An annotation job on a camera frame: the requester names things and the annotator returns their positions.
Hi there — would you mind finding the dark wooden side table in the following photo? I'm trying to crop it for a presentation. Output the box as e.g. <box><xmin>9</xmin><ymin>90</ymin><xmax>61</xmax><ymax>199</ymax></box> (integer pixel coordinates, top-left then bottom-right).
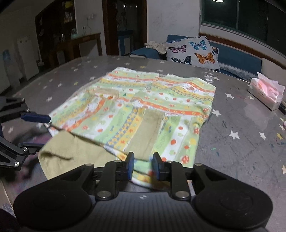
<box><xmin>65</xmin><ymin>33</ymin><xmax>103</xmax><ymax>60</ymax></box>

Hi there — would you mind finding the dark window with green frame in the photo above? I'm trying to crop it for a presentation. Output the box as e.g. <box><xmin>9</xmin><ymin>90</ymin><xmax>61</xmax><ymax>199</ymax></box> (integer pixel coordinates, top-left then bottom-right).
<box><xmin>202</xmin><ymin>0</ymin><xmax>285</xmax><ymax>55</ymax></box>

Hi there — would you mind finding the grey star pattern table cover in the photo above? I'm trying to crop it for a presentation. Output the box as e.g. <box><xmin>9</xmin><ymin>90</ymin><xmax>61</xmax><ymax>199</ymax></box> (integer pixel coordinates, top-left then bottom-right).
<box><xmin>13</xmin><ymin>56</ymin><xmax>285</xmax><ymax>231</ymax></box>

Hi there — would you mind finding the blue sofa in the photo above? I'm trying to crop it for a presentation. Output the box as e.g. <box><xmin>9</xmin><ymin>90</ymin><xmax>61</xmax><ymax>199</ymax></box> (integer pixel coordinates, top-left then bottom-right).
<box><xmin>129</xmin><ymin>35</ymin><xmax>262</xmax><ymax>82</ymax></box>

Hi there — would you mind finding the crumpled cream cloth on sofa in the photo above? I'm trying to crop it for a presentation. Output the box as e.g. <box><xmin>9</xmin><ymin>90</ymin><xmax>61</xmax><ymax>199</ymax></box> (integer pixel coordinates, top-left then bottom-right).
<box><xmin>144</xmin><ymin>41</ymin><xmax>168</xmax><ymax>55</ymax></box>

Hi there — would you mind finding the white cabinet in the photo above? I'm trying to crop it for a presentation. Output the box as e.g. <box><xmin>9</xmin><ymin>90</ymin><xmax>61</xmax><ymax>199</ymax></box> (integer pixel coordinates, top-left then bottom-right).
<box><xmin>17</xmin><ymin>36</ymin><xmax>39</xmax><ymax>80</ymax></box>

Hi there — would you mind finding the colourful patterned children's garment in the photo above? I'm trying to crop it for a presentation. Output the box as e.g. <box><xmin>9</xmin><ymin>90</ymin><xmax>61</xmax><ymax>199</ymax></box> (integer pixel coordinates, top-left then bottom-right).
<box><xmin>39</xmin><ymin>67</ymin><xmax>216</xmax><ymax>190</ymax></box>

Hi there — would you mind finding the butterfly print pillow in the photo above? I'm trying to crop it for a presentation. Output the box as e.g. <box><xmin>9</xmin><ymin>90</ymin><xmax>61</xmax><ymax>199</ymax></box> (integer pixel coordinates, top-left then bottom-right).
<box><xmin>166</xmin><ymin>36</ymin><xmax>220</xmax><ymax>70</ymax></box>

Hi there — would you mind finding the pink tissue box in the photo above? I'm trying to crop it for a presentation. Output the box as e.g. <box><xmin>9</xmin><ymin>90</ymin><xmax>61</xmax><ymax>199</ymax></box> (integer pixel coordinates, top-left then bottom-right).
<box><xmin>248</xmin><ymin>72</ymin><xmax>285</xmax><ymax>111</ymax></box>

